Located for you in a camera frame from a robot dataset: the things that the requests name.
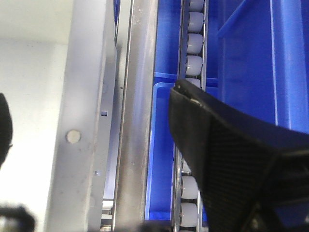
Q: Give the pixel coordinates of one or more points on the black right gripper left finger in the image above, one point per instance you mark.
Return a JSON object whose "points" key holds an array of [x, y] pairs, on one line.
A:
{"points": [[6, 129]]}

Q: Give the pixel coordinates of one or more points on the steel shelf front rail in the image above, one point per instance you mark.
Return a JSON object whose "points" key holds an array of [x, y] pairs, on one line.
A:
{"points": [[136, 46]]}

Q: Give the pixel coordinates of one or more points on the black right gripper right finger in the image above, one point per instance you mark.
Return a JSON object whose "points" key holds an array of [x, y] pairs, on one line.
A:
{"points": [[253, 176]]}

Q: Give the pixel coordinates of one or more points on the right white roller track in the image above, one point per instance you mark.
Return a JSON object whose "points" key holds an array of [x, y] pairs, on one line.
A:
{"points": [[186, 210]]}

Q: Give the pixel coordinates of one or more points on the blue bin right shelf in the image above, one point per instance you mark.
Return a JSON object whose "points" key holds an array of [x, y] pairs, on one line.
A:
{"points": [[258, 51]]}

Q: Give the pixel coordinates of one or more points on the white plastic tote bin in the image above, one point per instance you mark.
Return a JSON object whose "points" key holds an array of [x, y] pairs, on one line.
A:
{"points": [[57, 73]]}

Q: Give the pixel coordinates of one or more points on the blue bin lower shelf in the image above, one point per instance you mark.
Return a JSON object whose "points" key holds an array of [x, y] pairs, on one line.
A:
{"points": [[160, 167]]}

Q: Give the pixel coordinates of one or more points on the blue bin shelf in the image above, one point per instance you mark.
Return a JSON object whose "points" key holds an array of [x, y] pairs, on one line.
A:
{"points": [[160, 167], [258, 51]]}

